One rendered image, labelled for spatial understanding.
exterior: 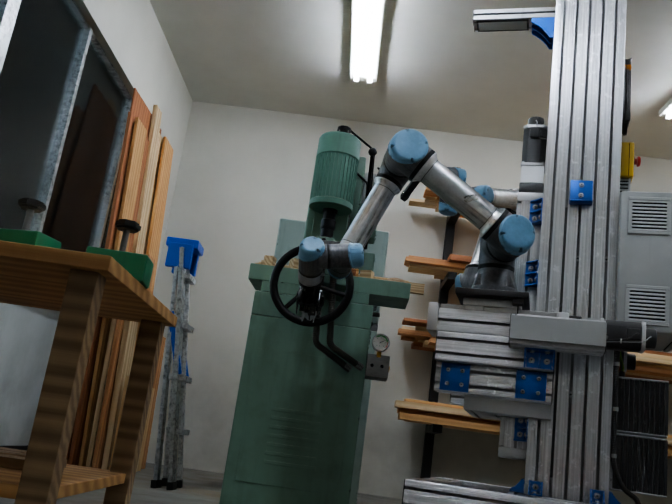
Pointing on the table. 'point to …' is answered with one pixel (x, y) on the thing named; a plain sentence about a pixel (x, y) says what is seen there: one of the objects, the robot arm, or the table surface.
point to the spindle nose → (328, 222)
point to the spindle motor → (335, 173)
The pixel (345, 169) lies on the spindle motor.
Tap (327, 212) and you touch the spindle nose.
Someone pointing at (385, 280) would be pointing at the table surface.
